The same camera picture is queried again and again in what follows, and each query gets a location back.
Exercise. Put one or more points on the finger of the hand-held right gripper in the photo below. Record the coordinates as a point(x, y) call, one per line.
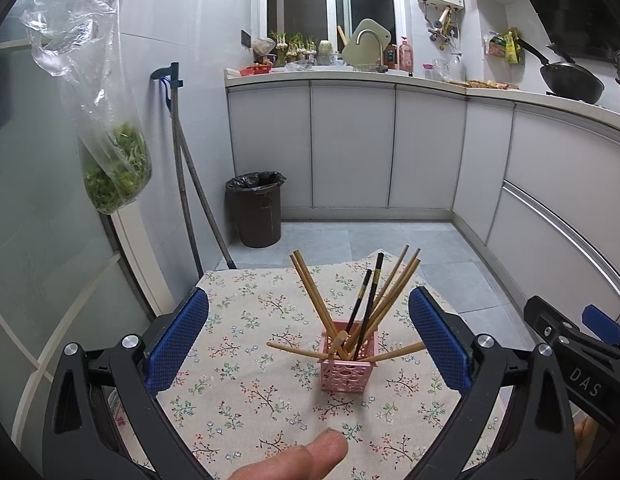
point(602, 322)
point(542, 317)

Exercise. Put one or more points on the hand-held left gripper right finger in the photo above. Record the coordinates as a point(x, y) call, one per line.
point(439, 340)

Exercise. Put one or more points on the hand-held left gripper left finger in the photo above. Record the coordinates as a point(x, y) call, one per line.
point(177, 340)

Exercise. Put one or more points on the pink perforated plastic basket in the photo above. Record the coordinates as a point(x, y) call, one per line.
point(347, 375)

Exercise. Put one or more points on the bunch of wooden chopsticks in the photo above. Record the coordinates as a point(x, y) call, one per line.
point(310, 287)

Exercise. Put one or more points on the person's right hand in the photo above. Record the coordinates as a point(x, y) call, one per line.
point(587, 432)

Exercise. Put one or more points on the person's left hand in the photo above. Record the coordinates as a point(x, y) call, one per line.
point(300, 462)

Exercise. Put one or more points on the floral tablecloth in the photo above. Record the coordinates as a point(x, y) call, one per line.
point(250, 360)

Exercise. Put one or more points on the brown trash bin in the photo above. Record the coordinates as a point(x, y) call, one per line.
point(255, 210)

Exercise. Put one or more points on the frosted glass door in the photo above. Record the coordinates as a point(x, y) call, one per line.
point(35, 270)

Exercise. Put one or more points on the plastic bag of greens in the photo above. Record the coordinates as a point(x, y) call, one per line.
point(117, 175)

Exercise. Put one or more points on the white kitchen cabinets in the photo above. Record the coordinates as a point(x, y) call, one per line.
point(350, 145)

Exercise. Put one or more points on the black wok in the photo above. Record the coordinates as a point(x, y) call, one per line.
point(572, 82)

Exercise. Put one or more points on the pale kitchen countertop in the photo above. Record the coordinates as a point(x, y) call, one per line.
point(439, 82)

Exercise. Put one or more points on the clear glass jars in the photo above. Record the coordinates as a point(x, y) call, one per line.
point(447, 71)

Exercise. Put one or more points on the hanging seasoning packets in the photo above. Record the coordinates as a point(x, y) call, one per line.
point(504, 47)

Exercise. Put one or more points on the red bowl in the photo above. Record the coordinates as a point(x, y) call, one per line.
point(255, 70)

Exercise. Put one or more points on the pink soap bottle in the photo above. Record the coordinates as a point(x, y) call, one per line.
point(405, 57)

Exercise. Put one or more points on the dark sauce bottle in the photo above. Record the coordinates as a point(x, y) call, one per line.
point(391, 57)

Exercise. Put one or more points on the water heater pipes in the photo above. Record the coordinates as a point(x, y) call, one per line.
point(442, 25)

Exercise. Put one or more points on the metal sink faucet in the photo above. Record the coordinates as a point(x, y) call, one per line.
point(370, 35)

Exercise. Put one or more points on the black range hood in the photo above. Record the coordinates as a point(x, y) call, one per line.
point(569, 5)

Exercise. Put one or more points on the sprouting garlic bulbs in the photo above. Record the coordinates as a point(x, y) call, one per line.
point(295, 47)

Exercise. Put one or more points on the green cutting board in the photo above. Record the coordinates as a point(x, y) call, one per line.
point(372, 30)

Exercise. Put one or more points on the dark wall hook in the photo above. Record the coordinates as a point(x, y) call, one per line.
point(169, 77)

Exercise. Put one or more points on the dark wall socket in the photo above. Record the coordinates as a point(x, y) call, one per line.
point(246, 39)

